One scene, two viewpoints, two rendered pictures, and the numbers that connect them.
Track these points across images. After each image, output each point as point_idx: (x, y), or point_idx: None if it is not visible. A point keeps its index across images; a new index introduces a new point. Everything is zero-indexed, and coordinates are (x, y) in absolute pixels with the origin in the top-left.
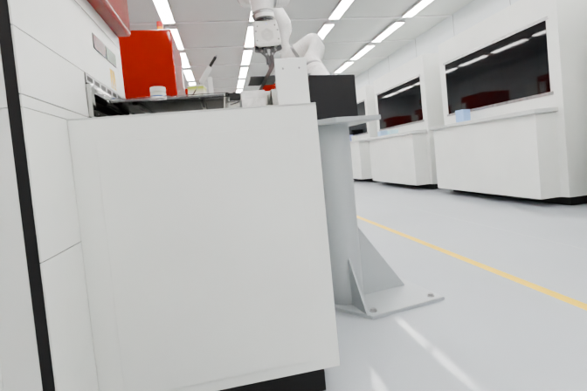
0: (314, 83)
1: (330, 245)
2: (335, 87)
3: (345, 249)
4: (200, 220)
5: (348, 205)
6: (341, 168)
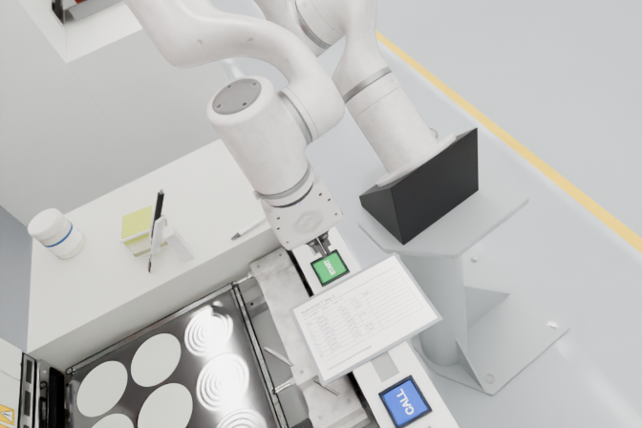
0: (401, 193)
1: (430, 331)
2: (441, 172)
3: (452, 332)
4: None
5: (458, 296)
6: (449, 270)
